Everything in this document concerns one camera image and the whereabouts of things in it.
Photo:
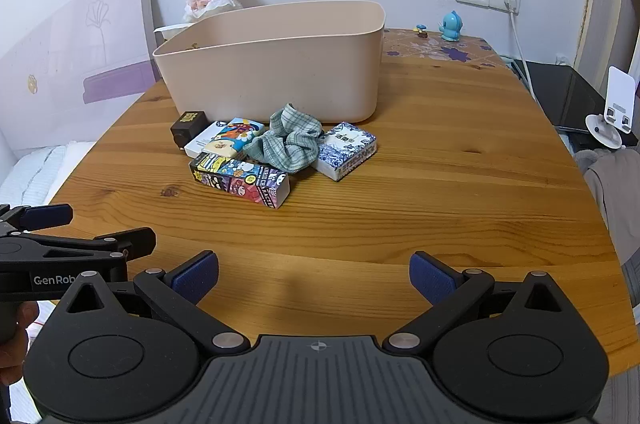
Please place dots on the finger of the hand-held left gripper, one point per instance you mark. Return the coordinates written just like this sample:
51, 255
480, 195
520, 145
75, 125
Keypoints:
47, 216
125, 240

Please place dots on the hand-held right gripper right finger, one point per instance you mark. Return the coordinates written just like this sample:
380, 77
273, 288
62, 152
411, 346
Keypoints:
430, 276

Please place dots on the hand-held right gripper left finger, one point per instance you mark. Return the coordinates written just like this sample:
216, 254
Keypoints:
197, 276

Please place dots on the person's left hand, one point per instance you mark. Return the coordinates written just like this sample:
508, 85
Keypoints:
19, 321

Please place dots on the white bedding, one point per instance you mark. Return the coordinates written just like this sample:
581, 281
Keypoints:
35, 174

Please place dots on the long cartoon printed box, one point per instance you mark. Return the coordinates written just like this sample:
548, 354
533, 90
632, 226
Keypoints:
240, 181

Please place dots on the small black box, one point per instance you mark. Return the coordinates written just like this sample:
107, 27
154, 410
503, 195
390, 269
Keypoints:
187, 126

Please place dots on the small cream box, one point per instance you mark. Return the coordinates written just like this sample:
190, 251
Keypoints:
220, 147

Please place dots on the white cartoon printed box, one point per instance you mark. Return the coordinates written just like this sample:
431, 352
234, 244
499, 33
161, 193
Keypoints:
235, 131

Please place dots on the blue white patterned tissue pack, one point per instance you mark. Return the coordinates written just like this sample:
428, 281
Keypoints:
345, 148

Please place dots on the green checked cloth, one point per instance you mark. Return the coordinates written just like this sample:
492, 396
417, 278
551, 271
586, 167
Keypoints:
285, 143

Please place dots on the purple and white headboard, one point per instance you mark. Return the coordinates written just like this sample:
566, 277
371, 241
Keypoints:
60, 43

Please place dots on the grey clothing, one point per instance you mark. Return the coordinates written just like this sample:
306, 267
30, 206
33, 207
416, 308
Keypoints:
615, 189

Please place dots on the beige plastic storage bin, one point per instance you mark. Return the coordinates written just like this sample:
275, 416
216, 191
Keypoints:
275, 73

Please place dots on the black tablet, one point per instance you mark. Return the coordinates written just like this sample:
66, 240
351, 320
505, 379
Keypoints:
565, 98

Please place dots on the floral table mat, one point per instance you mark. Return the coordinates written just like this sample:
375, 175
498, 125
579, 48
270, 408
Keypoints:
450, 53

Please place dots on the small mushroom figurine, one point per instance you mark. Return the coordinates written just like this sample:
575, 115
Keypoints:
422, 31

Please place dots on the blue duck figurine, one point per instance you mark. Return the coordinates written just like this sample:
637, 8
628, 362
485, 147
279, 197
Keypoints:
451, 26

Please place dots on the white phone stand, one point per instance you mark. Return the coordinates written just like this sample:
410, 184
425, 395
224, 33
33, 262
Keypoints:
620, 93

